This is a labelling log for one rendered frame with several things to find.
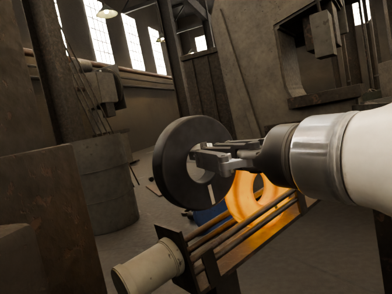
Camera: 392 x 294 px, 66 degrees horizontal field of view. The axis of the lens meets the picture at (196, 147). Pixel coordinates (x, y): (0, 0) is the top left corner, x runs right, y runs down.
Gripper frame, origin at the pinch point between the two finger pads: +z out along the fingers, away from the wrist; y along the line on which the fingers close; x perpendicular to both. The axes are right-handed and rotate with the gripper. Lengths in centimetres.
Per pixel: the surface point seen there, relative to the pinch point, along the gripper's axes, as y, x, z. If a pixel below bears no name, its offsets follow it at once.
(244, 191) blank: 7.5, -8.6, -1.9
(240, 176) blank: 7.2, -5.9, -1.8
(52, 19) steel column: 94, 153, 398
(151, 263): -12.6, -12.8, -2.4
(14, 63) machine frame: -19.6, 19.9, 21.0
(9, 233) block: -27.6, -1.7, -4.7
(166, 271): -11.0, -14.5, -3.2
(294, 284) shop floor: 79, -84, 46
